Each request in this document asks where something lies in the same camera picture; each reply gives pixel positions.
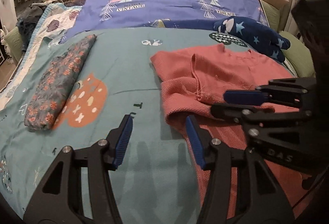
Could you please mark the green pillow far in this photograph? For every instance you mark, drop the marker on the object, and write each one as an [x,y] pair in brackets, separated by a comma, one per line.
[272,14]

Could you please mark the green pillow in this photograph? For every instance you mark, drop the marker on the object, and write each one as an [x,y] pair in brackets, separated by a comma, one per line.
[272,14]
[298,56]

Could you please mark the green pillow near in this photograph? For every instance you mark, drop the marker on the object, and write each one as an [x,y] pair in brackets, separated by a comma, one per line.
[298,56]

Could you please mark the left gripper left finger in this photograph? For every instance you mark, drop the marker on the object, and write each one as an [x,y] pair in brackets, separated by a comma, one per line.
[76,187]

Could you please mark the teal patterned blanket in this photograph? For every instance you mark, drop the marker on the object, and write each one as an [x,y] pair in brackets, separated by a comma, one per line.
[157,181]

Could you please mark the coral pink knit shirt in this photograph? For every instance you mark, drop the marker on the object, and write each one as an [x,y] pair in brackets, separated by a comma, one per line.
[193,79]

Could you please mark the pile of dark clothes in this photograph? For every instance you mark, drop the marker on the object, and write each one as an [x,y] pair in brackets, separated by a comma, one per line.
[28,21]

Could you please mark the floral folded garment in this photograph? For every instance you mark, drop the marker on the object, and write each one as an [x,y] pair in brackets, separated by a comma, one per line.
[55,85]

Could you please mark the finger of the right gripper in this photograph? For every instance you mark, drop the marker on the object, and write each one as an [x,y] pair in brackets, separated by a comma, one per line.
[244,96]
[232,112]

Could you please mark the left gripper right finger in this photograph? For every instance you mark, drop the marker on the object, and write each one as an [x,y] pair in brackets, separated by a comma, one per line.
[241,187]

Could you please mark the navy star fleece blanket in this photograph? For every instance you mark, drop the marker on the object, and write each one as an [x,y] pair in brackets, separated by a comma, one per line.
[260,37]

